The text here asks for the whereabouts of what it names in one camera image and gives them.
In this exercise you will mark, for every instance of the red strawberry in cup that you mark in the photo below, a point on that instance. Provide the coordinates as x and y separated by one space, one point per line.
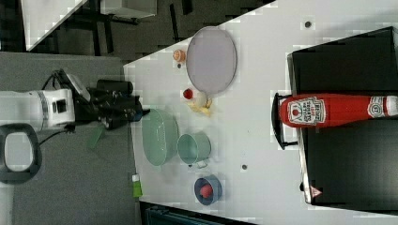
206 191

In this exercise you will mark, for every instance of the peeled banana toy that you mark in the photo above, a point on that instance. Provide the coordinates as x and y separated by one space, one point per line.
200 103

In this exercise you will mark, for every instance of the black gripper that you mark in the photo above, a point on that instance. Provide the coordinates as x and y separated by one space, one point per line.
110 102

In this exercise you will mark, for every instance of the green white bottle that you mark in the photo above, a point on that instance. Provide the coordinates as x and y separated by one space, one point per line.
136 186

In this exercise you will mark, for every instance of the orange slice toy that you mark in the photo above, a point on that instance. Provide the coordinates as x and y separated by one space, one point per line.
179 56

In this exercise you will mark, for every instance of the black toaster oven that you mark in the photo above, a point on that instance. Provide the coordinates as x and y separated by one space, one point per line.
353 166

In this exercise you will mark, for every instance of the grey round plate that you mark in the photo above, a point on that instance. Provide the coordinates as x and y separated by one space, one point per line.
211 60

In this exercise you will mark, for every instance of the green cup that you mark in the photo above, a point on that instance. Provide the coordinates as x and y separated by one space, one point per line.
194 149

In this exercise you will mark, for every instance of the red strawberry toy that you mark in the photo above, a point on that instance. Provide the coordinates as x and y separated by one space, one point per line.
188 94

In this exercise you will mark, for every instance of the green oval colander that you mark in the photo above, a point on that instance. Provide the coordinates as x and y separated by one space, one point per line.
160 134

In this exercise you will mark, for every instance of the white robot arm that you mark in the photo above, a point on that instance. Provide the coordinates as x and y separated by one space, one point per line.
41 109

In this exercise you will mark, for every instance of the red plush ketchup bottle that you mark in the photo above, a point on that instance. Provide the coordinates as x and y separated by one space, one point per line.
333 110

